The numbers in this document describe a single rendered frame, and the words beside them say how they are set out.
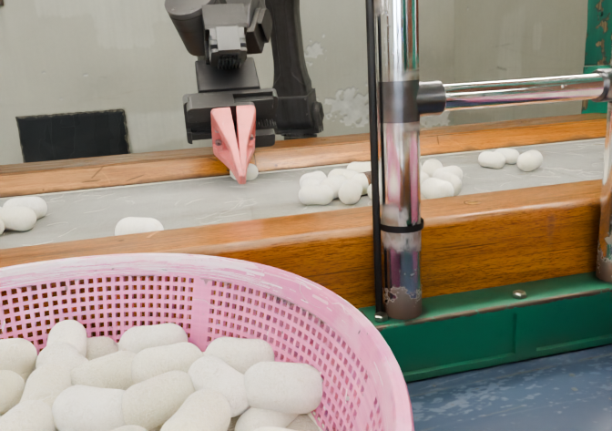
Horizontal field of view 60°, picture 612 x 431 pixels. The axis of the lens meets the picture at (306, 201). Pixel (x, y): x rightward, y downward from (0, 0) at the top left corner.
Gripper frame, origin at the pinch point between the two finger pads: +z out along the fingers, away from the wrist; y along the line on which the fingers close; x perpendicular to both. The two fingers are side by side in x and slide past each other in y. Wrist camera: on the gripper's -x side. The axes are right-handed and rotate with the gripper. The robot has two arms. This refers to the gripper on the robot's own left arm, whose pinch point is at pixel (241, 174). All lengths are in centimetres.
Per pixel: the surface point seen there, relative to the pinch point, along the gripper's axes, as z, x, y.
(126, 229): 11.8, -9.3, -10.0
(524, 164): 4.3, -2.2, 29.5
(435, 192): 10.4, -7.5, 15.4
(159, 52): -169, 112, -14
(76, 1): -182, 94, -46
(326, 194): 7.6, -5.2, 6.6
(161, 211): 4.5, -1.1, -8.1
